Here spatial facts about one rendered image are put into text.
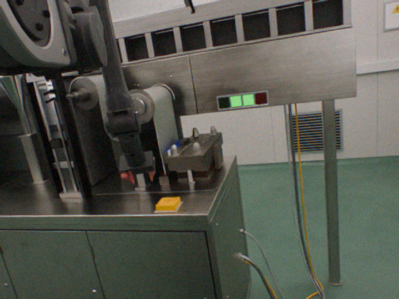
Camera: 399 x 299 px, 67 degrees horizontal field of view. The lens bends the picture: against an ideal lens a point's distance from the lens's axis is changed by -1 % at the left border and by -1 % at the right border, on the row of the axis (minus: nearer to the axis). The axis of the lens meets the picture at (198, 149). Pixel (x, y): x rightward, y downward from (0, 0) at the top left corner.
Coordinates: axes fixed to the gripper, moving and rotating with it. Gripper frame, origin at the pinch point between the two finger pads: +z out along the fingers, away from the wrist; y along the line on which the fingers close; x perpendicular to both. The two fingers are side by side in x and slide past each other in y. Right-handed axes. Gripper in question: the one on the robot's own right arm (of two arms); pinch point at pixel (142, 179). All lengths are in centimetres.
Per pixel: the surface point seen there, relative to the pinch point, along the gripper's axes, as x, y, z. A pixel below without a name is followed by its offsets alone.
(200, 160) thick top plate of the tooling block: -18.4, -20.9, 14.8
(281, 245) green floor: -37, -76, 141
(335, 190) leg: -24, -93, 63
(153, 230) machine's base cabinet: 4.5, 1.2, 23.3
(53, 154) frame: -35, 41, 13
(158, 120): -37.9, -6.2, 6.4
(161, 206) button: 1.8, -3.9, 13.5
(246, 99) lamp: -51, -49, 13
